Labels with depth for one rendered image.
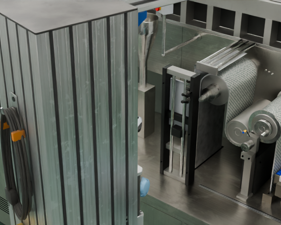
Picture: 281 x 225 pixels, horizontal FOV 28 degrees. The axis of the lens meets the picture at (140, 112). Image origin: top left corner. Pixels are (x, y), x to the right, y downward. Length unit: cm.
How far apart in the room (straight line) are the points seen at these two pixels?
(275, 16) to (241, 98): 39
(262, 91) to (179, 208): 70
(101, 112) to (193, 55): 163
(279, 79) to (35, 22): 167
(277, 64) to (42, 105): 163
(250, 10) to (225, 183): 79
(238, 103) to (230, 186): 38
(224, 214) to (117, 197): 107
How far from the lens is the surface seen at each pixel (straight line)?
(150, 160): 271
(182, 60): 288
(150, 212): 259
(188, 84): 231
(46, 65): 112
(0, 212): 362
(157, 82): 304
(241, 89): 247
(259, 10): 258
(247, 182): 247
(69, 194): 130
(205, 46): 277
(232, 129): 245
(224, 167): 269
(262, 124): 232
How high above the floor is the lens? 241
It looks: 29 degrees down
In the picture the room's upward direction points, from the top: straight up
